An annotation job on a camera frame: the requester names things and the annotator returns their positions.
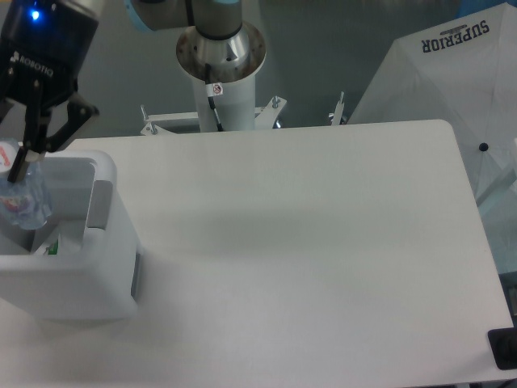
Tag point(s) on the white metal base frame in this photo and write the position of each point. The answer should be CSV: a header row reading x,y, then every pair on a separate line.
x,y
267,117

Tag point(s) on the clear crushed plastic bottle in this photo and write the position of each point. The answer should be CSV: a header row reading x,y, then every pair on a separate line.
x,y
26,204

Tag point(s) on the clear plastic wrapper green print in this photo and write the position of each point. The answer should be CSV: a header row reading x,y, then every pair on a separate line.
x,y
59,243

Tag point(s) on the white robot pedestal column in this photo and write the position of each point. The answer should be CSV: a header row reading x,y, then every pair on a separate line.
x,y
222,74

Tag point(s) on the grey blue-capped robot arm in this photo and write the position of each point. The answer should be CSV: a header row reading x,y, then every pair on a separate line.
x,y
216,20

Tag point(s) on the white umbrella with lettering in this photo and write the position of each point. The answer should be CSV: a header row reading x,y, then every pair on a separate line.
x,y
463,72

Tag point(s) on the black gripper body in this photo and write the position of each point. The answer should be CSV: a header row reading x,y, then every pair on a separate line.
x,y
47,42

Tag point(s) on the white grey trash can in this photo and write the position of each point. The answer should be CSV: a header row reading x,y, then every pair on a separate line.
x,y
100,281

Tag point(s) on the black device at table edge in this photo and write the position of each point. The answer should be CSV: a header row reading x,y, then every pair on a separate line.
x,y
503,345

